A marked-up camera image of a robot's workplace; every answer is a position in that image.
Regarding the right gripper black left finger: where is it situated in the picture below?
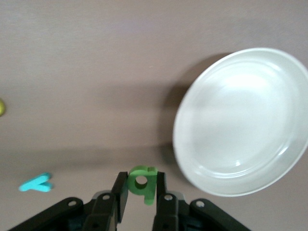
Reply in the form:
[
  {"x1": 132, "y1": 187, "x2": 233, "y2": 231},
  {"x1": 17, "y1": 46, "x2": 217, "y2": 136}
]
[{"x1": 83, "y1": 171, "x2": 129, "y2": 231}]

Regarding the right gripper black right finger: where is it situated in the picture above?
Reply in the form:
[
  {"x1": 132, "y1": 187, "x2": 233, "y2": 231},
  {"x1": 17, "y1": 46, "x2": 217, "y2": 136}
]
[{"x1": 153, "y1": 171, "x2": 185, "y2": 231}]

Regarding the green foam letter b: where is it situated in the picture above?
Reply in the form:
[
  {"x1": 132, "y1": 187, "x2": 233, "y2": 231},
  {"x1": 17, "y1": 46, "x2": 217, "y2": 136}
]
[{"x1": 127, "y1": 165, "x2": 158, "y2": 206}]

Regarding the cyan foam letter y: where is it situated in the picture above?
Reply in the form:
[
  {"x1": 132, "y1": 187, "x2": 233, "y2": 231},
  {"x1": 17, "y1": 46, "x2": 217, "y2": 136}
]
[{"x1": 18, "y1": 172, "x2": 53, "y2": 193}]

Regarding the beige brown plate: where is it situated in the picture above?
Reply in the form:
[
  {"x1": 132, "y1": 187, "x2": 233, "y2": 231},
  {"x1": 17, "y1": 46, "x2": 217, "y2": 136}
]
[{"x1": 172, "y1": 47, "x2": 308, "y2": 197}]

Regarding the brown table cover sheet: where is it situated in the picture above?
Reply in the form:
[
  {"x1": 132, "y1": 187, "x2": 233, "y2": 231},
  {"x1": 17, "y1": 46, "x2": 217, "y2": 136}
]
[{"x1": 0, "y1": 0, "x2": 308, "y2": 231}]

